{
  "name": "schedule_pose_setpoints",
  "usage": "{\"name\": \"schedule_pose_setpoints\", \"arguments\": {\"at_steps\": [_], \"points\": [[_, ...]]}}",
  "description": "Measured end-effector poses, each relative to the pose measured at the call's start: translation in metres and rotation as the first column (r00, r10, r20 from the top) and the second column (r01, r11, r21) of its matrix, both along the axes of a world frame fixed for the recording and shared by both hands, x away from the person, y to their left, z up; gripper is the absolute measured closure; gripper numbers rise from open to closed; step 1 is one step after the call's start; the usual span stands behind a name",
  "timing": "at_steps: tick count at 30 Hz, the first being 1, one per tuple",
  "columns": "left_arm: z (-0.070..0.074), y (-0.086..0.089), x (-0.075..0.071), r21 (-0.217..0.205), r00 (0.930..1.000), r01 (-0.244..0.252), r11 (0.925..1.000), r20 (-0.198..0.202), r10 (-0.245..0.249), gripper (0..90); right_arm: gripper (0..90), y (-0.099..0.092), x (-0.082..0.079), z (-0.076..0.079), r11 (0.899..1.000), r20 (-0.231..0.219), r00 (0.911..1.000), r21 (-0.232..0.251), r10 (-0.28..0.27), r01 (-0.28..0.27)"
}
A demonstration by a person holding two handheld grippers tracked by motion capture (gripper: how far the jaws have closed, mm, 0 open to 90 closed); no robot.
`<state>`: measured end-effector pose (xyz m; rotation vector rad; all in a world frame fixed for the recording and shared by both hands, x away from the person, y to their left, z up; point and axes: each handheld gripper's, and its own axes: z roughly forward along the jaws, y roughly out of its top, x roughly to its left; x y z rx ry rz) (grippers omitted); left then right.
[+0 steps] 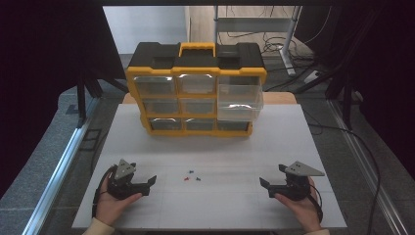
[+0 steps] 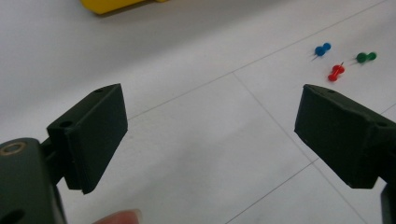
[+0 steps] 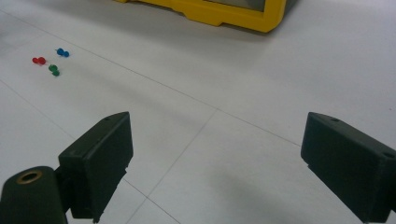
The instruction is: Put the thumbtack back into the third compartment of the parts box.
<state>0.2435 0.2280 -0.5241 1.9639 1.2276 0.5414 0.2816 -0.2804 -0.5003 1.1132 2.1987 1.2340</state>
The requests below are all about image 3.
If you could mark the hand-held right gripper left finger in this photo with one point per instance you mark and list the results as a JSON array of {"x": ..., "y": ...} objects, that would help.
[{"x": 99, "y": 161}]

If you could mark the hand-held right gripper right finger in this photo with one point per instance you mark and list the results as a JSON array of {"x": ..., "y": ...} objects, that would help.
[{"x": 351, "y": 168}]

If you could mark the green pushpin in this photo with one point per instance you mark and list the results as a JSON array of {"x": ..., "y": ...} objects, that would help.
[{"x": 53, "y": 69}]

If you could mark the blue pushpin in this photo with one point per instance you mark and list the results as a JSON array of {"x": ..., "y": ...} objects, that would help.
[{"x": 62, "y": 52}]

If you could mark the red pushpin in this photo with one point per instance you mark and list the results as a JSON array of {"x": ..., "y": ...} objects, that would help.
[{"x": 39, "y": 60}]

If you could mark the yellow black organizer box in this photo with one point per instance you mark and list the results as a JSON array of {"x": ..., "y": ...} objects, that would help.
[{"x": 218, "y": 15}]

